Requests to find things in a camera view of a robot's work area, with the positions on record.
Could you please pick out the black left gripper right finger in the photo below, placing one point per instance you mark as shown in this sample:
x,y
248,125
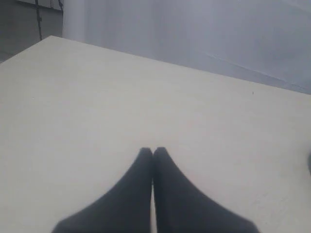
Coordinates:
x,y
180,207

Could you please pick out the round silver metal plate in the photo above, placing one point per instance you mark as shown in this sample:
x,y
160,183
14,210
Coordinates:
x,y
309,163

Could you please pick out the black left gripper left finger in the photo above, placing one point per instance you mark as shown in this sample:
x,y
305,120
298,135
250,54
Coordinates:
x,y
125,208

